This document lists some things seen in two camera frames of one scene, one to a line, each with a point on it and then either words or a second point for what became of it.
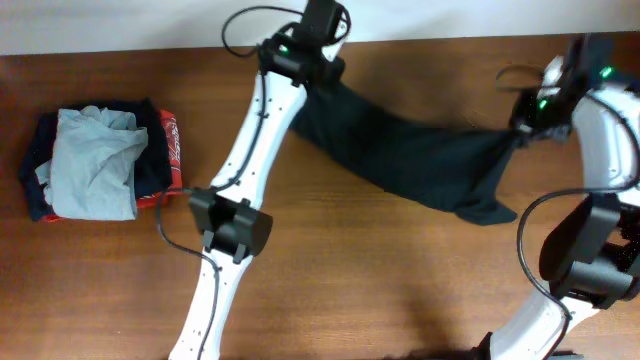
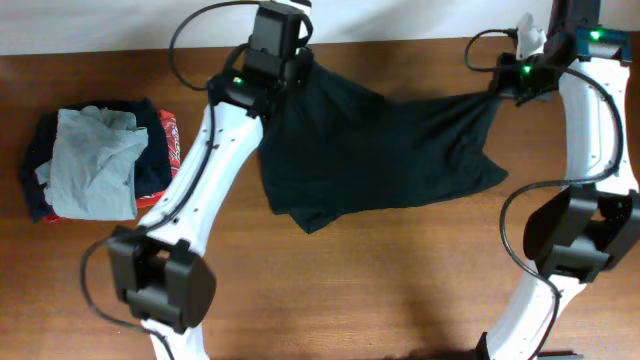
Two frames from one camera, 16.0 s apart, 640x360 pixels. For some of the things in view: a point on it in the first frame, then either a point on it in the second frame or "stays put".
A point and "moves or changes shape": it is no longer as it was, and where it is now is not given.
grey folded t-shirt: x=91 y=173 stays put
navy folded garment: x=154 y=169 stays put
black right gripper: x=522 y=102 → x=505 y=63
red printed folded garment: x=173 y=135 stays put
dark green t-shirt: x=452 y=169 moves or changes shape
